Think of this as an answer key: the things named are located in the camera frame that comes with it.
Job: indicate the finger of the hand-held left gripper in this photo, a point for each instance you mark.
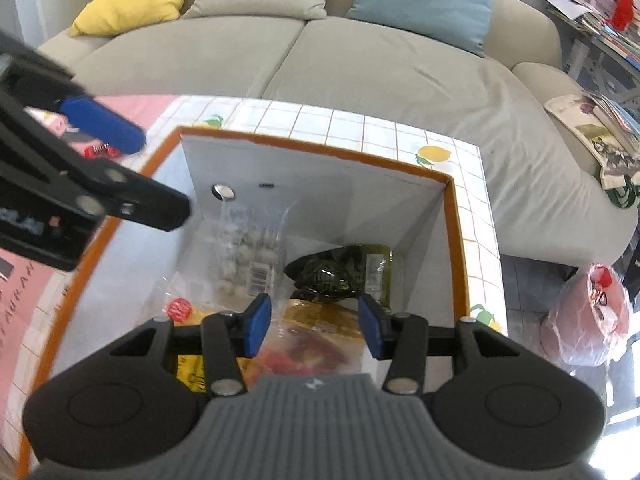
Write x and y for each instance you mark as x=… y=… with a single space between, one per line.
x=105 y=125
x=140 y=200

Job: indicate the orange cardboard box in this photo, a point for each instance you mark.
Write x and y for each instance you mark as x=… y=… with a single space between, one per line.
x=310 y=185

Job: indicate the printed white tote bag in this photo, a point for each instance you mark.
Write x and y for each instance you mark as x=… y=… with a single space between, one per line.
x=590 y=130

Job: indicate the clear bag of white balls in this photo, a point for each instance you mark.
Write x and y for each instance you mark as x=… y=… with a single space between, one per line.
x=250 y=255

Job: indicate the light blue pillow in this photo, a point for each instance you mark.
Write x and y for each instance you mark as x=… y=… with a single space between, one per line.
x=425 y=0

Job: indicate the grey desk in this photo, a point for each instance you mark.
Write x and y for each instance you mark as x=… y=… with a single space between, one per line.
x=590 y=60

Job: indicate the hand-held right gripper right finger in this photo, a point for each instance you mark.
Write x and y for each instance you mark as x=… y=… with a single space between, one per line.
x=372 y=327

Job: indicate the dark green snack packet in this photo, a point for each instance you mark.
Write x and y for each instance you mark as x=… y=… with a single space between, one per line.
x=330 y=272

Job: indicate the yellow chips bag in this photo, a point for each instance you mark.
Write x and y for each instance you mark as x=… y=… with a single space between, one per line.
x=180 y=310

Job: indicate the beige fabric sofa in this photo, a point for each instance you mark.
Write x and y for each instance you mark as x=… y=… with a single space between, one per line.
x=200 y=60

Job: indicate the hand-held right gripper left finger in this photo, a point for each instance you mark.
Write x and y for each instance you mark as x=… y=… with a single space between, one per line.
x=259 y=322

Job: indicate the stack of books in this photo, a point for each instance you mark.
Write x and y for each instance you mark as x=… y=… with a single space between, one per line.
x=625 y=115

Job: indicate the yellow red snack packet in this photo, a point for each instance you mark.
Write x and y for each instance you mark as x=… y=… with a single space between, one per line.
x=315 y=330

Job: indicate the red figure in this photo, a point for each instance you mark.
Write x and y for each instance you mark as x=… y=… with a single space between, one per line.
x=622 y=10

